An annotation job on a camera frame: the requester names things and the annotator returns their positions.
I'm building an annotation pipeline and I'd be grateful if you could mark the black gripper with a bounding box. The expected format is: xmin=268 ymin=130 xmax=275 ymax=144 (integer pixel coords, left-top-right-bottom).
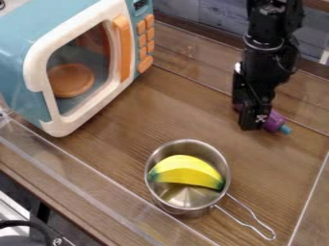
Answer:
xmin=231 ymin=46 xmax=300 ymax=131

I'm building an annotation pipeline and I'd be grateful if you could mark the purple toy eggplant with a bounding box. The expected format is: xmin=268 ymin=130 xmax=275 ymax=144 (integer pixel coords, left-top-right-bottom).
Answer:
xmin=232 ymin=102 xmax=294 ymax=135

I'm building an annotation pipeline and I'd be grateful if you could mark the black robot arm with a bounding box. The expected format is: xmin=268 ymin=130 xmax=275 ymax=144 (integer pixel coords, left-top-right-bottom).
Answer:
xmin=231 ymin=0 xmax=304 ymax=131

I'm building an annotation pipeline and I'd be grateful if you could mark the yellow green toy banana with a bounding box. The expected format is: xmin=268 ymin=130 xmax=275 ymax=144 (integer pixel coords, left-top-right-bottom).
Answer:
xmin=147 ymin=155 xmax=224 ymax=191

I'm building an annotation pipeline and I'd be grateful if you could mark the orange microwave turntable plate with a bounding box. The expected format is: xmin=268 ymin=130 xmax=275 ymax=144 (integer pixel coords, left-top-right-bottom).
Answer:
xmin=48 ymin=63 xmax=94 ymax=98

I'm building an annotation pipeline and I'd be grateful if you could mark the blue toy microwave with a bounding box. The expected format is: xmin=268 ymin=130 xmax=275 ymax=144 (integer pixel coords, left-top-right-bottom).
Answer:
xmin=0 ymin=0 xmax=155 ymax=137

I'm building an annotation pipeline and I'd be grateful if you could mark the clear acrylic barrier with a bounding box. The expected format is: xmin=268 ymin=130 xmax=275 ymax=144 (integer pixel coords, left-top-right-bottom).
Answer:
xmin=0 ymin=109 xmax=216 ymax=246

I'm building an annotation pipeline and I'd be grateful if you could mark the silver pot with wire handle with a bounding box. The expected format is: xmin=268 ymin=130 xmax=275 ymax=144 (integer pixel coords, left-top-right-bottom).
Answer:
xmin=144 ymin=138 xmax=276 ymax=241

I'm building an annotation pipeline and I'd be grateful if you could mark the black cable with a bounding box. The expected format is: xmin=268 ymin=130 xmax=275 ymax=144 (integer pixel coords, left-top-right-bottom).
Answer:
xmin=0 ymin=219 xmax=54 ymax=246

